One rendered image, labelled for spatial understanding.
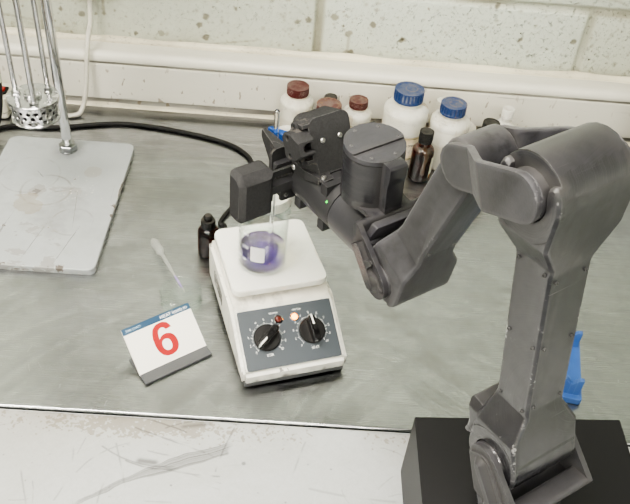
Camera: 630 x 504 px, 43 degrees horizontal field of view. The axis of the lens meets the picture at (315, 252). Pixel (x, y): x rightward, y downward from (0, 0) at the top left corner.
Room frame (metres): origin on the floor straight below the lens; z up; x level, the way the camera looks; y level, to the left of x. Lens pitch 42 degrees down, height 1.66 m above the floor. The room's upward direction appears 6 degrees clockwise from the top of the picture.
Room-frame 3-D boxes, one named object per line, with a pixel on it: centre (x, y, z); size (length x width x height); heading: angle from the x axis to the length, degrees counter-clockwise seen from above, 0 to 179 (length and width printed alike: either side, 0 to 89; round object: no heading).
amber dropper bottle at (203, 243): (0.83, 0.15, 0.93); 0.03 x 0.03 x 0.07
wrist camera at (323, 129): (0.66, 0.00, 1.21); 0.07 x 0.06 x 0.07; 127
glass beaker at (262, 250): (0.73, 0.07, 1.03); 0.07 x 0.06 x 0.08; 36
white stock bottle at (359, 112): (1.14, -0.05, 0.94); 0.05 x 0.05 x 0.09
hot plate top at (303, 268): (0.74, 0.06, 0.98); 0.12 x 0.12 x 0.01; 21
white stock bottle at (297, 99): (1.14, 0.05, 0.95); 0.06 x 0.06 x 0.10
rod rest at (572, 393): (0.68, -0.33, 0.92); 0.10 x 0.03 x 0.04; 171
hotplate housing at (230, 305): (0.72, 0.05, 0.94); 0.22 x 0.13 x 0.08; 21
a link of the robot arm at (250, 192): (0.66, 0.00, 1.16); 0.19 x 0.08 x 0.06; 129
